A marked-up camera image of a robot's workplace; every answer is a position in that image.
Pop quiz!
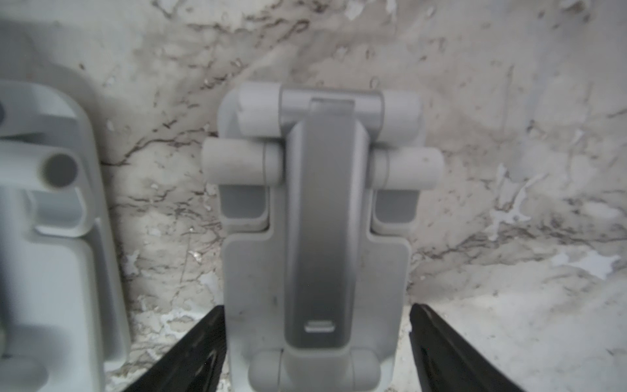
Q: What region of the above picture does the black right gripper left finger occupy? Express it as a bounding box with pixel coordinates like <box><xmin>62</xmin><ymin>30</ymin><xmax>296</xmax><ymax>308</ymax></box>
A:
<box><xmin>125</xmin><ymin>305</ymin><xmax>227</xmax><ymax>392</ymax></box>

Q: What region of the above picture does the grey folding phone stand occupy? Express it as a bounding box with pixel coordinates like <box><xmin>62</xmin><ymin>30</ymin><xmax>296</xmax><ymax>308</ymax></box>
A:
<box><xmin>201</xmin><ymin>82</ymin><xmax>444</xmax><ymax>391</ymax></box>

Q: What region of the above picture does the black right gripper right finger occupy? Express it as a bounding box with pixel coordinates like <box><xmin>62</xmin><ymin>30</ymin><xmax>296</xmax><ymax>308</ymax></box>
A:
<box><xmin>409</xmin><ymin>304</ymin><xmax>522</xmax><ymax>392</ymax></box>

